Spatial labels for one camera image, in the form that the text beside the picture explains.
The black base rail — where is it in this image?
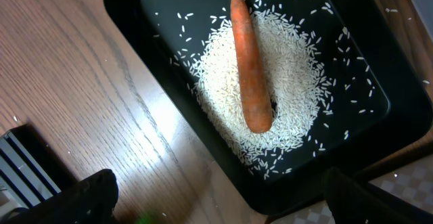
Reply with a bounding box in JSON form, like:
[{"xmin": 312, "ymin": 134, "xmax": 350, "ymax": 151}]
[{"xmin": 1, "ymin": 124, "xmax": 77, "ymax": 220}]

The pile of white rice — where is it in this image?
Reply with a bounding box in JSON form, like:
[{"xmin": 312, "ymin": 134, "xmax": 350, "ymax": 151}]
[{"xmin": 150, "ymin": 0, "xmax": 376, "ymax": 181}]

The black rectangular tray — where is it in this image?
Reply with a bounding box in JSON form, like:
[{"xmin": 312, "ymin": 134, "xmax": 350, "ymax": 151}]
[{"xmin": 104, "ymin": 0, "xmax": 432, "ymax": 215}]

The dark brown serving tray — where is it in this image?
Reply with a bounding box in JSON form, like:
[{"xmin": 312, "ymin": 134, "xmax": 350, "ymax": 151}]
[{"xmin": 270, "ymin": 149, "xmax": 433, "ymax": 224}]

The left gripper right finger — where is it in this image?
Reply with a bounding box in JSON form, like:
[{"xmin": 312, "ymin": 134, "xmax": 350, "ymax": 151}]
[{"xmin": 323, "ymin": 168, "xmax": 432, "ymax": 224}]

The orange carrot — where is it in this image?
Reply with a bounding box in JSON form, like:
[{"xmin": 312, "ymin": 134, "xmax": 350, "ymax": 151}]
[{"xmin": 230, "ymin": 0, "xmax": 273, "ymax": 133}]

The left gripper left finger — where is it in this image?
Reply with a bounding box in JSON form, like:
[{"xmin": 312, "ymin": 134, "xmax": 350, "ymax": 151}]
[{"xmin": 1, "ymin": 169, "xmax": 118, "ymax": 224}]

